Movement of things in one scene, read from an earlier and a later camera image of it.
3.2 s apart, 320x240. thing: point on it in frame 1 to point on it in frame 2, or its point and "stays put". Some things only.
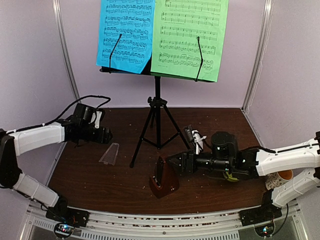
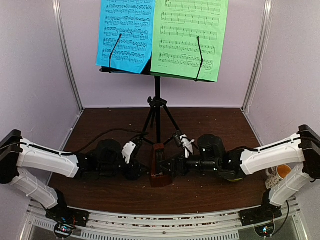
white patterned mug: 277,179 stays put
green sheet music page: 177,25 stays put
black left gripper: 103,137 to 132,174
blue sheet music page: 125,34 stays put
